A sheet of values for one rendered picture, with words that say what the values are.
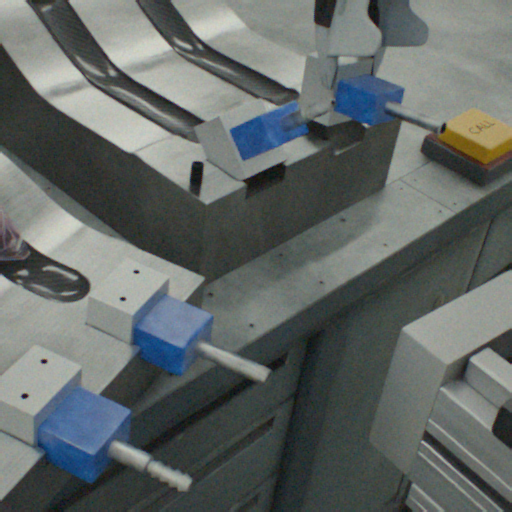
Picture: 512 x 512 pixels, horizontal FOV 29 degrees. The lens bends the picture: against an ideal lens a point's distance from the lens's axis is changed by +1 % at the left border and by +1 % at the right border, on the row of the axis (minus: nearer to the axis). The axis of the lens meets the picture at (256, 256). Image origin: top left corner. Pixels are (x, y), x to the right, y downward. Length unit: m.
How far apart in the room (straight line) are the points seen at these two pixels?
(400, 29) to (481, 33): 0.49
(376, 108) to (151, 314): 0.27
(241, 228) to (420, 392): 0.33
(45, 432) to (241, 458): 0.48
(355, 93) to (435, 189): 0.20
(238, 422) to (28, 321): 0.36
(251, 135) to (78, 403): 0.26
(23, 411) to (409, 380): 0.23
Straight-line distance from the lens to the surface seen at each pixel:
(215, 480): 1.06
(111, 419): 0.63
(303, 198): 0.88
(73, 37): 0.97
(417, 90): 1.19
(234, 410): 0.99
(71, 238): 0.78
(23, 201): 0.79
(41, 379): 0.63
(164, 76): 0.95
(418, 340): 0.53
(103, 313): 0.69
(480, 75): 1.26
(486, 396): 0.53
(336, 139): 0.93
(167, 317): 0.70
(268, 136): 0.77
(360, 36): 0.82
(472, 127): 1.06
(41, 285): 0.75
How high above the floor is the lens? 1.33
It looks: 38 degrees down
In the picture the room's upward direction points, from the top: 10 degrees clockwise
